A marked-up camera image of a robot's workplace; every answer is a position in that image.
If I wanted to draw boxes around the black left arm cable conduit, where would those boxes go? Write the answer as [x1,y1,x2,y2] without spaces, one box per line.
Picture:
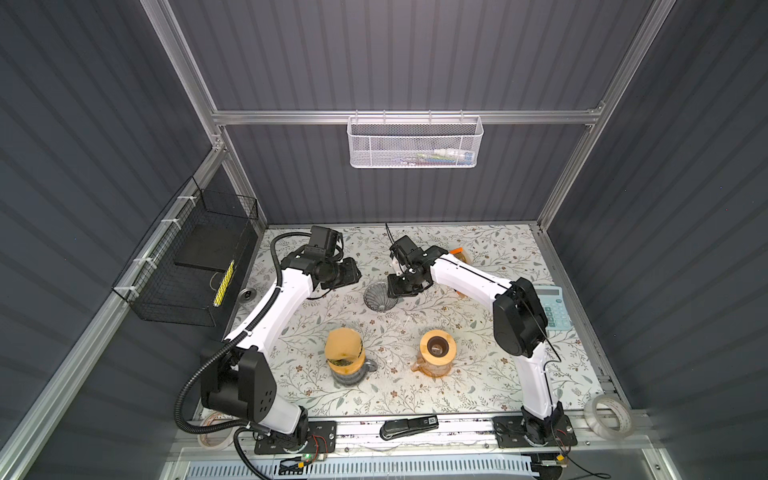
[173,230,313,480]

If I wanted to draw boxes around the teal calculator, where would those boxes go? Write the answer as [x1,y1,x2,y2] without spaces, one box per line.
[534,285,572,332]

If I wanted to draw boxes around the grey glass pitcher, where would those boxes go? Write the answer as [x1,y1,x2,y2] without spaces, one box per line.
[328,359,378,386]

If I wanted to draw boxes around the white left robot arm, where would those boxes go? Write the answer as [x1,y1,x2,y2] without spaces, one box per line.
[196,249,362,435]

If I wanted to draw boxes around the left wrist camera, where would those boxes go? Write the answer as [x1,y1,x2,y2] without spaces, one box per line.
[305,225,344,262]

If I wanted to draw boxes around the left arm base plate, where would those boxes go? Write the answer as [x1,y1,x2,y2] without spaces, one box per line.
[253,420,338,455]

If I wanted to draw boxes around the black wire basket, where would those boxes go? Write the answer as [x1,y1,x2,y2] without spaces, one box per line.
[113,181,261,327]

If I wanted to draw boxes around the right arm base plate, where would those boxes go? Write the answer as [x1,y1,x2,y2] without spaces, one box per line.
[492,415,578,448]

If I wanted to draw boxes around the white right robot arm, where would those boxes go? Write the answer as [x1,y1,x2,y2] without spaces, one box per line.
[387,236,565,445]

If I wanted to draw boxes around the black stapler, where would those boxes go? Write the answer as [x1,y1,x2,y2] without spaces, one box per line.
[379,415,439,441]

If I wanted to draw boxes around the orange glass pitcher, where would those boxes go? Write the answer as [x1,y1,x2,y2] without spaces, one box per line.
[411,357,453,378]

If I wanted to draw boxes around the small metal cap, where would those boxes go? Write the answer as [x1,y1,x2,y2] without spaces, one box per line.
[238,288,256,303]

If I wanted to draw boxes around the wooden ring holder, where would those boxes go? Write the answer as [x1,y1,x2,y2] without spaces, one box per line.
[419,329,457,366]

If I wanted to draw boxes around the clear tape roll right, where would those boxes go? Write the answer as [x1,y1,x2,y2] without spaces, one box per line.
[583,394,635,441]

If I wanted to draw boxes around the white wire mesh basket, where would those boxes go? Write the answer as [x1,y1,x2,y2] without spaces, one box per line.
[346,114,484,169]

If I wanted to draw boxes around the tape roll left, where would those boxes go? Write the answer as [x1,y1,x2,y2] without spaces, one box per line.
[197,412,234,451]

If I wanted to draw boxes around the orange coffee filter holder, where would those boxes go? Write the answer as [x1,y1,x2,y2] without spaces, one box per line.
[450,247,470,264]

